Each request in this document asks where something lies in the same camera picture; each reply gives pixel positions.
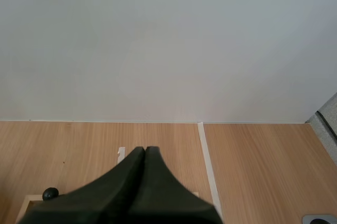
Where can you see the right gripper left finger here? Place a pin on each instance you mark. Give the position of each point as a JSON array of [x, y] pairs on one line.
[[105, 197]]

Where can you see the bunch of dark toy grapes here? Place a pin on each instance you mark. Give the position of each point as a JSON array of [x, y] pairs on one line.
[[50, 193]]

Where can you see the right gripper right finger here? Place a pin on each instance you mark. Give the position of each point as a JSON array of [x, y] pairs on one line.
[[163, 197]]

